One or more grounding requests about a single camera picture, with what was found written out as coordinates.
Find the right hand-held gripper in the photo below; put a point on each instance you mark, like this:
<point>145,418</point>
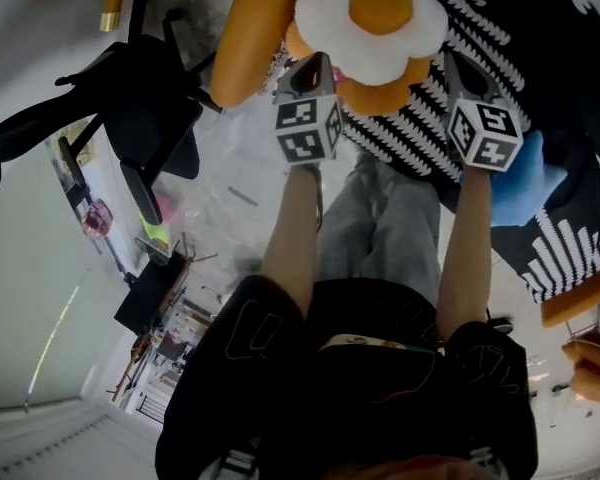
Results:
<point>485,143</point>

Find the orange flower cushion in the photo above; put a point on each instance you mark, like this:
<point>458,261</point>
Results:
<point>380,98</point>

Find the orange sofa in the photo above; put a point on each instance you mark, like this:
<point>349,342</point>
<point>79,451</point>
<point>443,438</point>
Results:
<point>250,33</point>

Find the black top wooden table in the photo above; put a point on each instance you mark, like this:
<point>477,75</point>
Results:
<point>145,298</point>

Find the orange upholstered stool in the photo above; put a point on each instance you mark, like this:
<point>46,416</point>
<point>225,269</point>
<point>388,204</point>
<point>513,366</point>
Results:
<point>592,368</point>

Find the blue star cushion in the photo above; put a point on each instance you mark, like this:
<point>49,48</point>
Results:
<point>520,188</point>

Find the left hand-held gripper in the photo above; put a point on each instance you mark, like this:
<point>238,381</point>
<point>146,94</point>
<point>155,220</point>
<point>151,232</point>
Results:
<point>300,143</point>

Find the person's grey jeans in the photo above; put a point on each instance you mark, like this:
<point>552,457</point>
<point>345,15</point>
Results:
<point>380,238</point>

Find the green star plush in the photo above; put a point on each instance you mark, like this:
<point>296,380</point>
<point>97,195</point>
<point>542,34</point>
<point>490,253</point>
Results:
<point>152,230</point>

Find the clear plastic storage box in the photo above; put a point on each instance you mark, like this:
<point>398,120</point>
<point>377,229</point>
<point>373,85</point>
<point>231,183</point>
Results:
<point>220,208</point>

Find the pink transparent container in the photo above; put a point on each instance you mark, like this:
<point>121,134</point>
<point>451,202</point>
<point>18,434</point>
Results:
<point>96,218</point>

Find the black and white patterned blanket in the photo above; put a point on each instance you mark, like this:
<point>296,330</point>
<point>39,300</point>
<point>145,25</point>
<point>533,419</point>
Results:
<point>530,28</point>

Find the person's right forearm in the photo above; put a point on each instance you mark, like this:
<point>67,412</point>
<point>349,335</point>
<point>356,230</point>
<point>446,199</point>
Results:
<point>465,258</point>

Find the clear plastic bin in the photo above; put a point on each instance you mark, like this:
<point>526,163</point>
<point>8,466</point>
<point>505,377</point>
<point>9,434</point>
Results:
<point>175,203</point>

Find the person's left forearm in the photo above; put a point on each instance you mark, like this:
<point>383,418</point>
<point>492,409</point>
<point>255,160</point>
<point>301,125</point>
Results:
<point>290,243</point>

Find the black office chair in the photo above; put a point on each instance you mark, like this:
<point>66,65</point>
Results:
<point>145,113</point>

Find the person's black shoe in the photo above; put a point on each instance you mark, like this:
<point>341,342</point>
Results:
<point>500,324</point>

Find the person's black printed shirt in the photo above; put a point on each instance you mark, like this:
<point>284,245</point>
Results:
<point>290,393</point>

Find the white flower cushion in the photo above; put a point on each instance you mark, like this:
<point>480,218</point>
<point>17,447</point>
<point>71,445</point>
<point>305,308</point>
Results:
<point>340,33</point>

